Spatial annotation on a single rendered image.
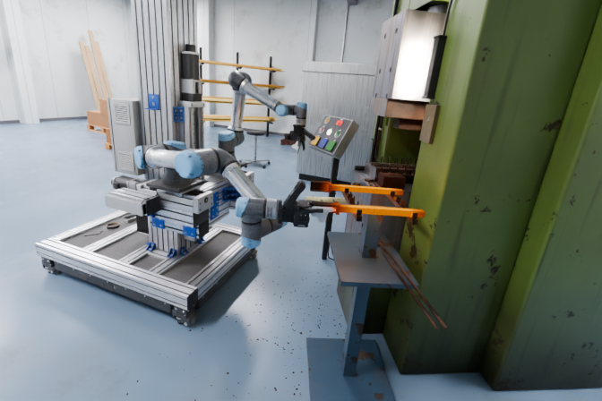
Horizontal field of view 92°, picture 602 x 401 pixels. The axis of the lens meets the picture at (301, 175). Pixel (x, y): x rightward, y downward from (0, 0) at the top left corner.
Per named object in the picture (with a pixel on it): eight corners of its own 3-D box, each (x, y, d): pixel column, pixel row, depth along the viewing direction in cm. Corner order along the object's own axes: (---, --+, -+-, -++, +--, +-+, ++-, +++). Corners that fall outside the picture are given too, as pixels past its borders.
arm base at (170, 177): (156, 182, 160) (154, 165, 157) (176, 175, 173) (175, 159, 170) (177, 187, 155) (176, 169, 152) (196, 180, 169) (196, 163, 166)
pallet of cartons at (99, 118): (77, 131, 693) (73, 97, 670) (116, 126, 792) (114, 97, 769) (124, 138, 657) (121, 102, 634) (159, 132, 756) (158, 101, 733)
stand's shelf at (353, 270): (340, 285, 108) (340, 281, 108) (327, 234, 147) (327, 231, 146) (417, 289, 110) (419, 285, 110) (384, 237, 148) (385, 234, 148)
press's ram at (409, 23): (398, 99, 135) (415, 3, 124) (372, 97, 172) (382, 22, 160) (481, 106, 140) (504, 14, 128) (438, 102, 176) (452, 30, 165)
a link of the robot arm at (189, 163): (160, 165, 160) (221, 174, 127) (132, 168, 148) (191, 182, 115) (158, 142, 157) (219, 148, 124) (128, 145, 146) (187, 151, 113)
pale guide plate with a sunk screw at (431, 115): (428, 143, 130) (436, 105, 125) (418, 140, 138) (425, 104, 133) (433, 144, 130) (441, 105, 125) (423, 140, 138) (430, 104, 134)
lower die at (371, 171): (374, 181, 161) (376, 166, 158) (364, 171, 180) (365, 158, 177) (444, 184, 165) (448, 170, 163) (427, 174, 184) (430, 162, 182)
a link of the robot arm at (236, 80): (226, 65, 186) (290, 106, 184) (233, 67, 196) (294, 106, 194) (219, 81, 189) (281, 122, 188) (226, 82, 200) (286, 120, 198)
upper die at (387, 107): (384, 116, 151) (387, 98, 148) (372, 114, 170) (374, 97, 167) (460, 123, 155) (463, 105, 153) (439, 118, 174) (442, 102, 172)
